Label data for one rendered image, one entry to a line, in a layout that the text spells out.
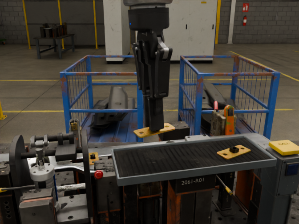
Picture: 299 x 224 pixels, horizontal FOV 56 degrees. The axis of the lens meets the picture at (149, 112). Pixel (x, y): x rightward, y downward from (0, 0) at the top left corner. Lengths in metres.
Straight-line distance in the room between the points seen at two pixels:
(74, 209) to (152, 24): 0.56
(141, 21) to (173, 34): 8.25
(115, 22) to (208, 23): 2.76
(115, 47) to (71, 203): 8.01
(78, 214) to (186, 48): 8.22
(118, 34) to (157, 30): 8.19
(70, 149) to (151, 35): 0.38
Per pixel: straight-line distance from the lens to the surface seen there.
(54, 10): 13.21
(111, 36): 8.73
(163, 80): 0.51
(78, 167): 0.97
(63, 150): 0.74
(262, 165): 0.70
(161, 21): 0.52
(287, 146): 0.80
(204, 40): 8.93
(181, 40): 8.81
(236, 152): 0.72
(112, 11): 8.70
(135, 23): 0.52
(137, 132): 0.58
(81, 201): 0.88
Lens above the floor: 1.48
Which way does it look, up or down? 19 degrees down
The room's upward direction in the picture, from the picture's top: straight up
